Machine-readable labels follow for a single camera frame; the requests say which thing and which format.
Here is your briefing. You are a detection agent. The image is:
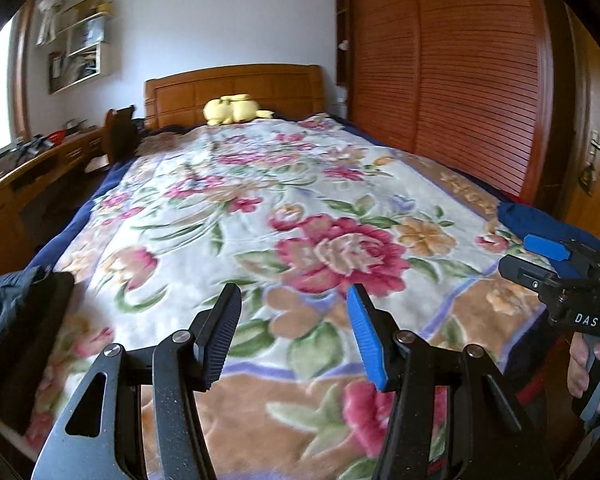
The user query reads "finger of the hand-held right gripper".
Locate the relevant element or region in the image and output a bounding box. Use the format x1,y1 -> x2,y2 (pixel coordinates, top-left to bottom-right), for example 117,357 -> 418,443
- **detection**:
524,234 -> 600,281
498,255 -> 561,293

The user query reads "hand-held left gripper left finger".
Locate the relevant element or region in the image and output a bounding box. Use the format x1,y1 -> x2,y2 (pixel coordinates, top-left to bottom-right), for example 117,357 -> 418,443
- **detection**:
30,282 -> 243,480

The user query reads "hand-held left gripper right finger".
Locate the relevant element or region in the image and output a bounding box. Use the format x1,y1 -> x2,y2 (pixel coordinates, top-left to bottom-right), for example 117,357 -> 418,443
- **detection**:
346,283 -> 556,480

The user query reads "blue suit jacket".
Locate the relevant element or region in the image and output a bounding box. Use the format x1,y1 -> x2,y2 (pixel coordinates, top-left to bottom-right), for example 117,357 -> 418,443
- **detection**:
497,202 -> 600,281

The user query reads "black clothes pile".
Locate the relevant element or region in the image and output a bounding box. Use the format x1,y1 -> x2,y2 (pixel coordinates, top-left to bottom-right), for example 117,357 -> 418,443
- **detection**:
0,265 -> 77,431

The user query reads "person's right hand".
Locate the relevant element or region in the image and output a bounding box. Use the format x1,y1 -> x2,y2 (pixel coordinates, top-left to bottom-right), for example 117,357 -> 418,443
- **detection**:
567,332 -> 600,413

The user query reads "floral blanket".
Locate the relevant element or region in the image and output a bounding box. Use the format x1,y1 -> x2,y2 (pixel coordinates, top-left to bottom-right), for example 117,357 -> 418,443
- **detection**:
25,112 -> 556,480

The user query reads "wooden door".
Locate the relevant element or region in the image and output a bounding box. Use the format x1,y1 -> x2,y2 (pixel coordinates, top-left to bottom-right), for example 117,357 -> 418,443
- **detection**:
565,5 -> 600,241

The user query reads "navy bed sheet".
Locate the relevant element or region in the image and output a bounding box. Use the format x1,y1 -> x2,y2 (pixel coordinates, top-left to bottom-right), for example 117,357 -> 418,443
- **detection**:
30,160 -> 146,271

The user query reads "wooden slatted wardrobe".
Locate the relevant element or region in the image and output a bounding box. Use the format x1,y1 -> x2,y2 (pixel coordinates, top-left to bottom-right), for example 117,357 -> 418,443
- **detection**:
336,0 -> 556,201

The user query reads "wooden chair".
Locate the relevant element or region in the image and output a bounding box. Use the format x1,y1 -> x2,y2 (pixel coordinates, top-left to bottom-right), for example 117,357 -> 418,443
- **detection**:
102,105 -> 141,166

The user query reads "yellow plush toy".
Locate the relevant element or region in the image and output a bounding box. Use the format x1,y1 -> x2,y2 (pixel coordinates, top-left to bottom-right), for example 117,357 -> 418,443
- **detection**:
202,94 -> 274,126

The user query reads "wooden bed headboard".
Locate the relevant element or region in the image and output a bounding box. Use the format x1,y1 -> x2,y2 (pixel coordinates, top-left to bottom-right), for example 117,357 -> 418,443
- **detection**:
144,64 -> 327,131

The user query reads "wooden desk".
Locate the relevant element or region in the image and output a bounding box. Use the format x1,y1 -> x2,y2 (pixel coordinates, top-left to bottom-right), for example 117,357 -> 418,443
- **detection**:
0,125 -> 108,261

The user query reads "window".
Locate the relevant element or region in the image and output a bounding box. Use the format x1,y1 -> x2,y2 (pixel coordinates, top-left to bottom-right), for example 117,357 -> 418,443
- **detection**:
0,15 -> 31,161

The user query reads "metal door handle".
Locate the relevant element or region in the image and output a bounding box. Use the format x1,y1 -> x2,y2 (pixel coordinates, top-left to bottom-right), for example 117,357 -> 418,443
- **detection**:
581,130 -> 600,197

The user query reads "white wall shelf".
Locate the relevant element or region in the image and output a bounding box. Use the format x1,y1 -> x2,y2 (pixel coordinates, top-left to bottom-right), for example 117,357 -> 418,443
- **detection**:
47,0 -> 115,95

